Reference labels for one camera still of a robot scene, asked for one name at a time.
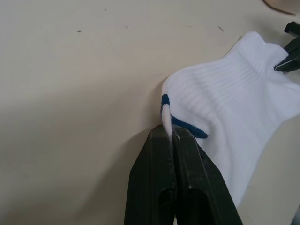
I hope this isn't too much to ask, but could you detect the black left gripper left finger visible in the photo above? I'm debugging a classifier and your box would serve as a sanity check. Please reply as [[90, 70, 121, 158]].
[[125, 124, 176, 225]]

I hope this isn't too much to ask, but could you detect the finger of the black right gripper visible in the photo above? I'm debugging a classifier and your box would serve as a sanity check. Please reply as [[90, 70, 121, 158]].
[[273, 58, 300, 72], [283, 37, 300, 63]]

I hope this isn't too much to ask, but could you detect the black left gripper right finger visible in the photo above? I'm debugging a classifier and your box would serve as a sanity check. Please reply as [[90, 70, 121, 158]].
[[173, 127, 243, 225]]

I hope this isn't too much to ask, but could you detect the white sock with blue stripe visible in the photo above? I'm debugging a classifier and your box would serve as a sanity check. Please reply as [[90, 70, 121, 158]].
[[160, 31, 300, 208]]

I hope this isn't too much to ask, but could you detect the brown rimmed container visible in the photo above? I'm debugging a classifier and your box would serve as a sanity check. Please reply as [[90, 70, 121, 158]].
[[262, 0, 300, 16]]

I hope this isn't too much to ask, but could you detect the black plastic block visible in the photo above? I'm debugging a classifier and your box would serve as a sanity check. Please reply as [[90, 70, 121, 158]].
[[284, 21, 300, 36]]

